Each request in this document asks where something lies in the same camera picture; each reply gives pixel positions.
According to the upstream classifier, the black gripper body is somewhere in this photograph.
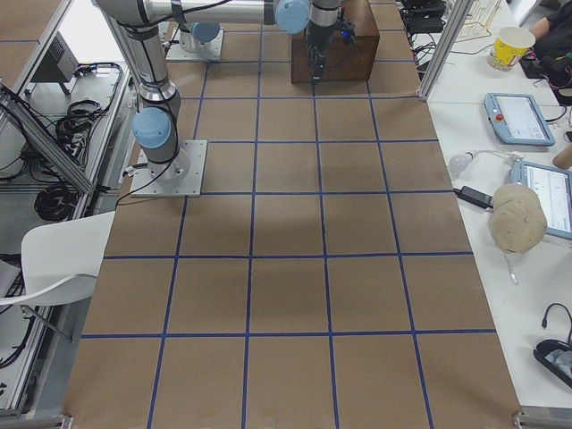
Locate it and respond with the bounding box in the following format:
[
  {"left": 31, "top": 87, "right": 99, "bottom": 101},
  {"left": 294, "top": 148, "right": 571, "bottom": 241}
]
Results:
[{"left": 305, "top": 21, "right": 343, "bottom": 52}]

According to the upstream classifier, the brown wooden drawer cabinet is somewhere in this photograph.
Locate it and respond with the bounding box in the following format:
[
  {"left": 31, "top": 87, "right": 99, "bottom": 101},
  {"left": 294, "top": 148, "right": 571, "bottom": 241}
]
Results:
[{"left": 290, "top": 1, "right": 380, "bottom": 85}]

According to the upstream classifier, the white light bulb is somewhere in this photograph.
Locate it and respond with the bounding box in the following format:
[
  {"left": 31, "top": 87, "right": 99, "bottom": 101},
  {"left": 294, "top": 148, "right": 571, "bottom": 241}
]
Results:
[{"left": 448, "top": 152, "right": 475, "bottom": 175}]

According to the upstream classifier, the yellow popcorn cup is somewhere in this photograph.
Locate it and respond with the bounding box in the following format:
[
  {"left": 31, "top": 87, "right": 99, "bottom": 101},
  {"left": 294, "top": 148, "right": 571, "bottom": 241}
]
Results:
[{"left": 487, "top": 27, "right": 535, "bottom": 72}]

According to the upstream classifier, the blue teach pendant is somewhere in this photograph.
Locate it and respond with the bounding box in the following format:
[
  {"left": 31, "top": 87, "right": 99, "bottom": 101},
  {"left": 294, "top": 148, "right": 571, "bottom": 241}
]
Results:
[
  {"left": 510, "top": 160, "right": 571, "bottom": 240},
  {"left": 484, "top": 93, "right": 556, "bottom": 147}
]

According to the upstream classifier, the black power adapter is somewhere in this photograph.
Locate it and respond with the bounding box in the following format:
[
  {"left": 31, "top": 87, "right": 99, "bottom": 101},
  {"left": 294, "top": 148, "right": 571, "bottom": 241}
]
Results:
[{"left": 454, "top": 186, "right": 493, "bottom": 209}]

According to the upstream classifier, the beige cap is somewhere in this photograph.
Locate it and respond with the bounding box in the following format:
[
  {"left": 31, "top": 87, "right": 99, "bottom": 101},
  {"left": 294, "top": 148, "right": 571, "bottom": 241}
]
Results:
[{"left": 489, "top": 183, "right": 547, "bottom": 254}]

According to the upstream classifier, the cardboard tube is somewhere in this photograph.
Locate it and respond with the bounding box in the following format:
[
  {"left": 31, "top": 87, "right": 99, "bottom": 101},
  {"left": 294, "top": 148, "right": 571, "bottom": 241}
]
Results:
[{"left": 552, "top": 144, "right": 572, "bottom": 170}]

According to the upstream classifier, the white chair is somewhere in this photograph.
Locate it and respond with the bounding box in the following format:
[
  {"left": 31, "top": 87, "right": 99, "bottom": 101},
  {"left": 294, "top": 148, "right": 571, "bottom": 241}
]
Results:
[{"left": 1, "top": 211, "right": 115, "bottom": 307}]

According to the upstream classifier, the black glasses case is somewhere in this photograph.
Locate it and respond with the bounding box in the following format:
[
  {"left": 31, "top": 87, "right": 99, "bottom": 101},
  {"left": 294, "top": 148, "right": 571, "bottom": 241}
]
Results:
[{"left": 533, "top": 340, "right": 571, "bottom": 387}]

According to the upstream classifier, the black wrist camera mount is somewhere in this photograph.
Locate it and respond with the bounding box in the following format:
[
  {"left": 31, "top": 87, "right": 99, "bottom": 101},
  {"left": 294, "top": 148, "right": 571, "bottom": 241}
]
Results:
[{"left": 335, "top": 7, "right": 356, "bottom": 46}]

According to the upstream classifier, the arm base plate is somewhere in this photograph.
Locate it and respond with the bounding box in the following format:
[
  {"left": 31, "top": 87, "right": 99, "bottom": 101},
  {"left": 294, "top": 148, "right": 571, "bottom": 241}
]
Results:
[
  {"left": 130, "top": 139, "right": 207, "bottom": 198},
  {"left": 166, "top": 28, "right": 224, "bottom": 63}
]

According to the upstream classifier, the aluminium frame post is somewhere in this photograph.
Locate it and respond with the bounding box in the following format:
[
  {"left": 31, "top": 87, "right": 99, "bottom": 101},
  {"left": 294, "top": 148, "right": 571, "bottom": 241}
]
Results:
[{"left": 417, "top": 0, "right": 473, "bottom": 101}]

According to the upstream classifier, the gold wire rack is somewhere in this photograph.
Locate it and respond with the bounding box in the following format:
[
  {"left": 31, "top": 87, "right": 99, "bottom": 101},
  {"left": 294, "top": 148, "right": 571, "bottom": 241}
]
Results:
[{"left": 457, "top": 0, "right": 501, "bottom": 42}]

